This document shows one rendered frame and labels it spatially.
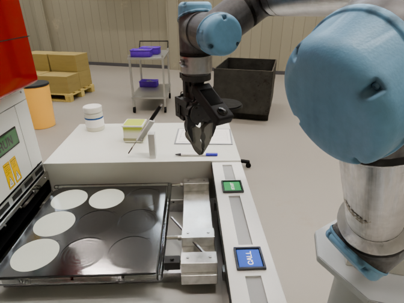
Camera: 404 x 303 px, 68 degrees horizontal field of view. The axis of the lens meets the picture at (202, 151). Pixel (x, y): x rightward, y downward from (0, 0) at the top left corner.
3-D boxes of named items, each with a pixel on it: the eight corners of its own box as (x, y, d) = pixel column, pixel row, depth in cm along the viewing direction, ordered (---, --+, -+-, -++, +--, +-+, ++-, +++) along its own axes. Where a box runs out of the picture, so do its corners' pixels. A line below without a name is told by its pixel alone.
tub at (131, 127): (123, 143, 107) (121, 125, 104) (128, 134, 114) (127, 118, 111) (143, 143, 107) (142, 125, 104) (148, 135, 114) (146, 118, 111)
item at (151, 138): (137, 159, 96) (133, 120, 90) (139, 154, 99) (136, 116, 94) (157, 159, 96) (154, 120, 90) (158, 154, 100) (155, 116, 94)
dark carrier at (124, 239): (-10, 279, 62) (-10, 277, 62) (56, 189, 93) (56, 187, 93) (156, 275, 64) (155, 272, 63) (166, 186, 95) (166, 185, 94)
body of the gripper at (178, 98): (199, 112, 82) (198, 68, 77) (217, 121, 76) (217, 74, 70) (174, 118, 79) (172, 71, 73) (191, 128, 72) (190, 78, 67)
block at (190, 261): (181, 273, 66) (180, 263, 64) (181, 261, 69) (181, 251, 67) (217, 272, 66) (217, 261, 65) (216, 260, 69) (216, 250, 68)
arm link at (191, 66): (218, 55, 68) (187, 59, 64) (218, 75, 70) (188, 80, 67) (201, 51, 74) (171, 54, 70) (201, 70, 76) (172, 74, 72)
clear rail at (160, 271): (156, 282, 62) (156, 278, 62) (168, 185, 96) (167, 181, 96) (162, 282, 62) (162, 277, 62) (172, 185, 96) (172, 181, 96)
